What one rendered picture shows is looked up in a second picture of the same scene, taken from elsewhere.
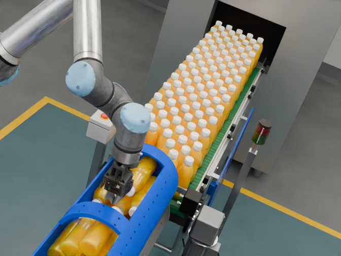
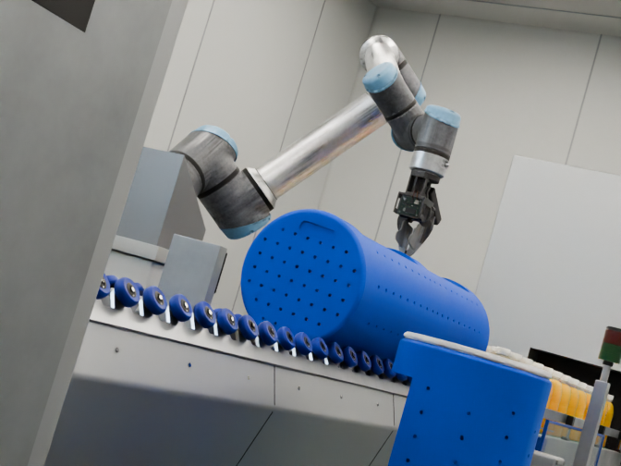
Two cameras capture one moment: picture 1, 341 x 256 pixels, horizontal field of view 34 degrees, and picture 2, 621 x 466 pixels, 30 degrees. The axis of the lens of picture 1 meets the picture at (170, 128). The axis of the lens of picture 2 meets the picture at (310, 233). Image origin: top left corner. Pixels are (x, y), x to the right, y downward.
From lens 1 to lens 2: 2.12 m
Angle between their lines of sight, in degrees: 42
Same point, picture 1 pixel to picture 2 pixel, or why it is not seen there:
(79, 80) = (380, 70)
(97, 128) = not seen: hidden behind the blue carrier
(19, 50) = (279, 179)
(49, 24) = (322, 145)
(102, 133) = not seen: hidden behind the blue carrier
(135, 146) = (442, 143)
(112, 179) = (410, 193)
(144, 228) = (446, 299)
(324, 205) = not seen: outside the picture
